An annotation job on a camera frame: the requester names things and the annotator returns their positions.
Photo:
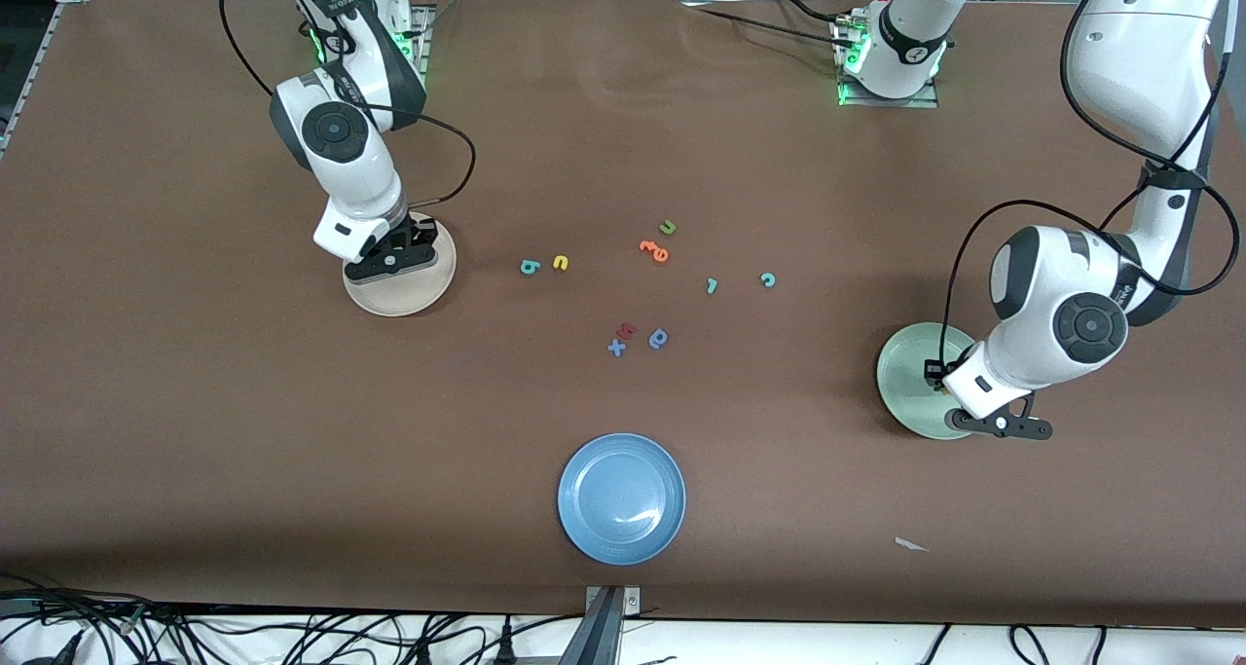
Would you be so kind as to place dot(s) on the aluminium table edge rail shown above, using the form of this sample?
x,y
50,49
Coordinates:
x,y
39,61

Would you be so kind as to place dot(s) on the beige brown round plate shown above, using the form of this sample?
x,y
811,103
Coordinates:
x,y
389,300

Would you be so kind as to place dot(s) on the brown table cover sheet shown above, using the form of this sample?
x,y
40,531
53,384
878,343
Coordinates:
x,y
292,431

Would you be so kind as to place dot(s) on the blue foam letter a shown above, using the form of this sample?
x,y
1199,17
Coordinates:
x,y
655,342

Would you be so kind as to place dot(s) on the grey aluminium post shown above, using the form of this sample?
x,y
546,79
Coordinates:
x,y
604,631

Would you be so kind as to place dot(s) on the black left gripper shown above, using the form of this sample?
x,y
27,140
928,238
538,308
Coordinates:
x,y
940,371

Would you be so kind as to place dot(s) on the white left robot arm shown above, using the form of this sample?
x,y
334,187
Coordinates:
x,y
1012,368

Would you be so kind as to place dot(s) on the blue round plate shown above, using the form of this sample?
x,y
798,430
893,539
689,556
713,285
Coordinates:
x,y
621,499

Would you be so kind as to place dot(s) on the pale green round plate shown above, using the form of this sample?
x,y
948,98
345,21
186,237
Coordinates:
x,y
905,373

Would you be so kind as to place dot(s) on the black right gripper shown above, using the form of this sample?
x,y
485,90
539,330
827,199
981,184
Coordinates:
x,y
420,240

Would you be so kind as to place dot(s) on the white paper scrap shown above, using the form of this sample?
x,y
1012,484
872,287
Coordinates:
x,y
910,545

